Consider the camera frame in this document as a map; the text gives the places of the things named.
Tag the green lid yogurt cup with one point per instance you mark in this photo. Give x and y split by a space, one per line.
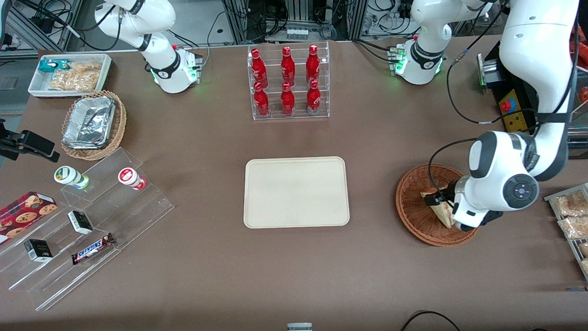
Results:
69 176

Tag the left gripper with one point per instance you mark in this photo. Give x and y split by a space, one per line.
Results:
447 195

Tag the beige plastic tray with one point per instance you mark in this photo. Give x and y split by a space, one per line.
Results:
296 193

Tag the aluminium foil container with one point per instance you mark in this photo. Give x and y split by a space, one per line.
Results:
89 122

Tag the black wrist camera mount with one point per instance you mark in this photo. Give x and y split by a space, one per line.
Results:
491 217

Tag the red cookie box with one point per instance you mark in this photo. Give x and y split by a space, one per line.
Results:
25 214

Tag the grey socket strip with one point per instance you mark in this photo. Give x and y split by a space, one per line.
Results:
296 34

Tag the clear bag of pastry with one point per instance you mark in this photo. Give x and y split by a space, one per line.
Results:
574 227
572 204

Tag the oval light wicker basket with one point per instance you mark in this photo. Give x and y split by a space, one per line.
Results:
117 128

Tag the clear bag of crackers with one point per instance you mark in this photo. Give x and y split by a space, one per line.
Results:
78 78

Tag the teal snack packet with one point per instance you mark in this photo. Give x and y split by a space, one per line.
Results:
50 65

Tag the triangular sandwich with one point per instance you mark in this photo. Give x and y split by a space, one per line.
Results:
443 216

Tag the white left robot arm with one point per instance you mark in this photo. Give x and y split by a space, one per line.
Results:
533 46

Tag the black clamp mount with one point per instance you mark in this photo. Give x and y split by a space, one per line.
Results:
32 142

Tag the small black white box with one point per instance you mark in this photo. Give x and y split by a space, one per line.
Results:
80 222
38 250

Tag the snickers chocolate bar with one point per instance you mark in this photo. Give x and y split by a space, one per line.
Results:
92 249

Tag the red lid yogurt cup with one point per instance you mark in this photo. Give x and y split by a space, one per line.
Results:
128 177

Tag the small grey box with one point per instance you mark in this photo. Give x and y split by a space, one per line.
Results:
299 327

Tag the red cola bottle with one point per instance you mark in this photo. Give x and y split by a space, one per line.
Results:
313 98
261 101
258 66
313 62
288 64
287 100

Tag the clear acrylic bottle rack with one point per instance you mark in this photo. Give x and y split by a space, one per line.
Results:
298 117

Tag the clear acrylic step stand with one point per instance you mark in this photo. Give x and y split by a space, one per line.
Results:
133 216

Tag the round brown wicker basket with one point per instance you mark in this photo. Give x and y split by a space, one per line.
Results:
413 211

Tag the white rectangular snack bin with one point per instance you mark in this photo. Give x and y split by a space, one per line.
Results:
36 85

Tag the black food warmer machine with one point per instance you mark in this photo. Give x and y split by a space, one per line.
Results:
514 120

